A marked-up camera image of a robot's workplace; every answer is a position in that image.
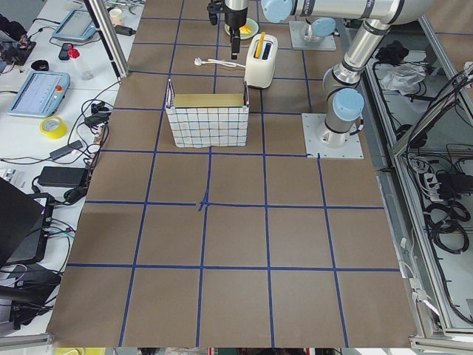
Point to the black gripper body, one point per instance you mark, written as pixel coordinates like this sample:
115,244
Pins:
236,18

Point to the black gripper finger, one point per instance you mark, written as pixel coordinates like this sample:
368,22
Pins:
235,44

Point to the cream white toaster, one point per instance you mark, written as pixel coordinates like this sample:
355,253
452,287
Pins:
259,71

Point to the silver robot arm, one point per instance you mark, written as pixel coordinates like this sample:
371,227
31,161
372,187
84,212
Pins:
318,29
344,103

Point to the yellow toast slice in toaster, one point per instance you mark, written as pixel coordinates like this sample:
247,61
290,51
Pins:
259,45

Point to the green round plate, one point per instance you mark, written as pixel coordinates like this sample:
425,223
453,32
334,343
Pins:
255,29

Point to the checkered fabric storage basket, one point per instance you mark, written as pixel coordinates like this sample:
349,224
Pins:
203,120

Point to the small black power adapter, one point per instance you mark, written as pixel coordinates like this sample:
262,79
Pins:
124,30

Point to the paper cup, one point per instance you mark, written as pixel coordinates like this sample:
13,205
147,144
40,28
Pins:
116,16

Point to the clear bottle red cap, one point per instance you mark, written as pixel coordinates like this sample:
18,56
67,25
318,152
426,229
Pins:
80,64

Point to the far blue teach pendant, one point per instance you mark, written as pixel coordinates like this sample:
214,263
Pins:
77,26

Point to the blue teach pendant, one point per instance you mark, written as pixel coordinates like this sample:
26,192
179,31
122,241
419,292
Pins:
77,26
41,94

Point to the yellow tape roll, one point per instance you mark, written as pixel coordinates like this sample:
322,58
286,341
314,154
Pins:
53,127

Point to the near blue teach pendant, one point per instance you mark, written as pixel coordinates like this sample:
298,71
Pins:
41,94

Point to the black power adapter brick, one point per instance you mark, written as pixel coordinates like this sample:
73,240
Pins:
58,176

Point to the black laptop computer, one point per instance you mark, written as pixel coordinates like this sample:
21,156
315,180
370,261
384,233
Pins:
24,222

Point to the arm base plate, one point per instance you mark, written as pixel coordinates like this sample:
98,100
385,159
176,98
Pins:
320,142
297,42

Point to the aluminium frame post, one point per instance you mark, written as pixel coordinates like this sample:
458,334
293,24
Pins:
103,24

